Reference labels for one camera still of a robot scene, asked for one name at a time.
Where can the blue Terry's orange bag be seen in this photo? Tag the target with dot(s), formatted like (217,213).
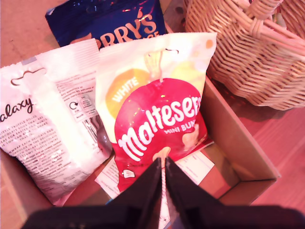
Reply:
(107,21)

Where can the red white Maltesers bag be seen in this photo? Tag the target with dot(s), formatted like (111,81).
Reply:
(152,114)

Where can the brown cardboard box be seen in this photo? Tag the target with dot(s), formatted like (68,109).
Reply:
(238,148)

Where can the white Galaxy eggs bag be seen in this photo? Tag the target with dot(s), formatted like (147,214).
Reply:
(47,133)

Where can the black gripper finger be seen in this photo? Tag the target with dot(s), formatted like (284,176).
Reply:
(145,190)
(183,190)

